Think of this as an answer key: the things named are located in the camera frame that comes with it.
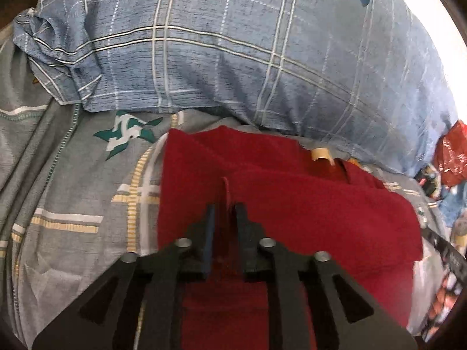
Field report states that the red knit garment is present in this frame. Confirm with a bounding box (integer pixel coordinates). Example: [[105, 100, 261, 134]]
[[157, 127, 423, 349]]

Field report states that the black device with red label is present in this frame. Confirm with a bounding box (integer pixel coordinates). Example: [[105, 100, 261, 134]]
[[415, 164, 442, 200]]

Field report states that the blue plaid pillow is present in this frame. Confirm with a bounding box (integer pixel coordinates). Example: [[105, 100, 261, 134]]
[[13, 0, 457, 175]]

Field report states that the blue denim clothing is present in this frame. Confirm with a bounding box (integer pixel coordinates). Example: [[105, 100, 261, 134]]
[[438, 181, 466, 228]]

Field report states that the red plastic bag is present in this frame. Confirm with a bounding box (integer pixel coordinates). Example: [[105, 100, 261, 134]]
[[433, 120, 467, 187]]

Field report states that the grey patterned bed sheet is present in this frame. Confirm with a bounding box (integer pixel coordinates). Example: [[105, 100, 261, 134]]
[[0, 24, 454, 350]]

